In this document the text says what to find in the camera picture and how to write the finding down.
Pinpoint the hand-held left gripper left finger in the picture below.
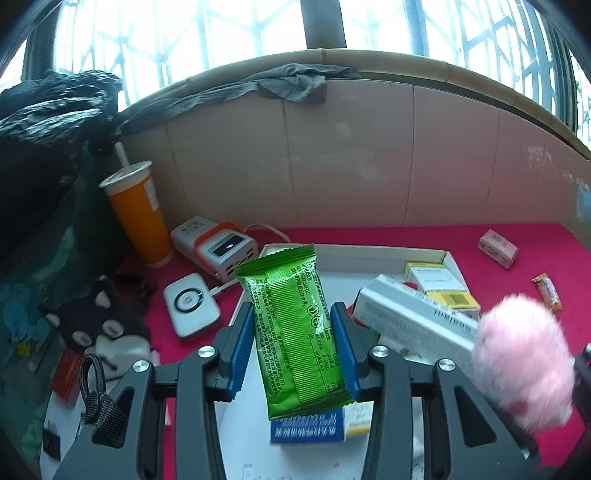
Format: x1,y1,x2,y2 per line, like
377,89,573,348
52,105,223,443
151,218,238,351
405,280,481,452
52,301,257,480

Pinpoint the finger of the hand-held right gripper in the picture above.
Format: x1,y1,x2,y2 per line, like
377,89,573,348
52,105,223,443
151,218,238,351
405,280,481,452
573,344,591,402

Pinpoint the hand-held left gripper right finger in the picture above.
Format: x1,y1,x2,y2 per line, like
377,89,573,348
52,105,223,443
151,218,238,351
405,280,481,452
329,301,543,480

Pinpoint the green snack packet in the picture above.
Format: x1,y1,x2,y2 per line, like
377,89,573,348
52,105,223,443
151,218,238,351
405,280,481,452
233,244,358,422

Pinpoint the pink plush toy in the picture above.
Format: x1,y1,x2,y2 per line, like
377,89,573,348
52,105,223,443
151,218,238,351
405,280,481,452
471,293,577,432

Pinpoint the small blue and white box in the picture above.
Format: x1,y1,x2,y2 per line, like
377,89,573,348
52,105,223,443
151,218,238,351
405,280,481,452
344,401,376,438

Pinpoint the white cardboard tray box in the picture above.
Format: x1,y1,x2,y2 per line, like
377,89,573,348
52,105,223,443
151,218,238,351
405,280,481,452
217,243,472,480

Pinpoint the long white box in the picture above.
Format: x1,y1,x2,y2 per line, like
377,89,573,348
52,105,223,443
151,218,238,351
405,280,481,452
353,274,481,356

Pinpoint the blue carton box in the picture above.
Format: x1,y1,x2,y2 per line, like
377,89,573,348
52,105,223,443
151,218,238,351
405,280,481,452
269,406,347,446

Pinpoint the yellow and white box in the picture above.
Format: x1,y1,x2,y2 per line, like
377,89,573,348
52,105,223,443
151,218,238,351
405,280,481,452
404,261,481,311

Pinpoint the white portable router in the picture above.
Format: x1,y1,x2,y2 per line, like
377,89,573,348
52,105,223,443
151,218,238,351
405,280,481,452
163,272,221,342

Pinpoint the yellow snack packet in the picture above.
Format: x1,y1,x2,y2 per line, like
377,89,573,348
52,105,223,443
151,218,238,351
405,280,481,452
532,273,564,311

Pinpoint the orange and white power bank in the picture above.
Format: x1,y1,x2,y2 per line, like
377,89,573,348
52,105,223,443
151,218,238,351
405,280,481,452
193,222,257,283

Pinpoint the small pink box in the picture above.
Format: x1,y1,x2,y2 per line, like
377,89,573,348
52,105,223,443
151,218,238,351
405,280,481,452
478,228,519,268

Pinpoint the black and white cat plush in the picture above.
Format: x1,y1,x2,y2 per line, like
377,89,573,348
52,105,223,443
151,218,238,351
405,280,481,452
44,274,160,374

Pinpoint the orange cup with straw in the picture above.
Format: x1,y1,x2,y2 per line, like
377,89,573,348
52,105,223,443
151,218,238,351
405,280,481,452
98,141,175,270

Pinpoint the red packet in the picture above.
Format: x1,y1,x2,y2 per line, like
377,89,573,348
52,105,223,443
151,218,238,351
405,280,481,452
50,353,84,402

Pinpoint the small black device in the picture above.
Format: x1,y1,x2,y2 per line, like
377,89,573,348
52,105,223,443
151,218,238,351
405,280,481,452
41,427,63,461

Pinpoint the green printed bag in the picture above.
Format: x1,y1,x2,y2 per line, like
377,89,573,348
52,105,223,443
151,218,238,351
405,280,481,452
0,175,121,462

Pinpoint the grey cloth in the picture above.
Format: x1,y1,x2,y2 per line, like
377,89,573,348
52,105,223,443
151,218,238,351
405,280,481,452
117,64,352,134

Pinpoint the black plastic bag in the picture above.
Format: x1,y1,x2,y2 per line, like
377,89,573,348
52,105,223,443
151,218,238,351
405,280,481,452
0,69,124,259

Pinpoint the window with metal grille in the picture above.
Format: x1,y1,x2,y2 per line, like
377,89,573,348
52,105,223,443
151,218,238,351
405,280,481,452
23,0,591,144

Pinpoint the black braided lanyard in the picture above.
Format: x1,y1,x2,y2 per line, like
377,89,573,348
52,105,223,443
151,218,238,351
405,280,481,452
79,354,129,448

